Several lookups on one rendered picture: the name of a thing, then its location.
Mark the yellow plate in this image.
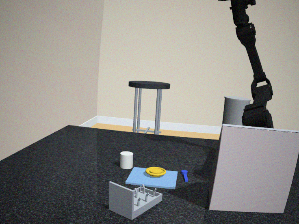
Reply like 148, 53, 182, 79
145, 167, 166, 177

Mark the white cylinder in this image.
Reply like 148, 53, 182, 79
120, 151, 133, 169

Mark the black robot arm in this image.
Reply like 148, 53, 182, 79
232, 11, 274, 128

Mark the light blue mat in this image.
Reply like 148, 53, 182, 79
126, 167, 178, 189

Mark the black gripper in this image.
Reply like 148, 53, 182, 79
218, 0, 247, 12

